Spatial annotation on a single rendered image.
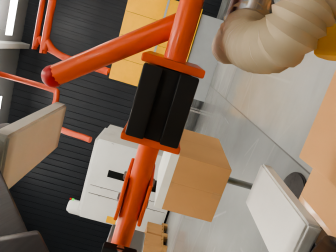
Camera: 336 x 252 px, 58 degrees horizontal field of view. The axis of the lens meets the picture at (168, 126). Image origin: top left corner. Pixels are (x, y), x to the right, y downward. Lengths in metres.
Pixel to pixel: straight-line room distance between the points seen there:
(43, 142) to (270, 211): 0.13
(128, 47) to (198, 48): 7.36
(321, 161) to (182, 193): 1.58
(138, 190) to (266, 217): 0.17
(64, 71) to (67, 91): 11.17
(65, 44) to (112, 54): 11.11
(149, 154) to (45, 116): 0.15
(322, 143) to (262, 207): 0.33
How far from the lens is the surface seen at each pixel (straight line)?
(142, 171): 0.31
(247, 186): 2.36
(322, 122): 0.53
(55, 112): 0.18
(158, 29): 0.31
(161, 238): 7.74
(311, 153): 0.53
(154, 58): 0.27
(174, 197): 2.03
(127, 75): 7.68
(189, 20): 0.29
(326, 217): 1.19
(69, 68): 0.32
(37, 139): 0.17
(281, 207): 0.17
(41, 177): 12.83
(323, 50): 0.28
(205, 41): 7.68
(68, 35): 11.39
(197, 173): 1.95
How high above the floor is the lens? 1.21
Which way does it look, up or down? 4 degrees down
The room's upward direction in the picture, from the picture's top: 74 degrees counter-clockwise
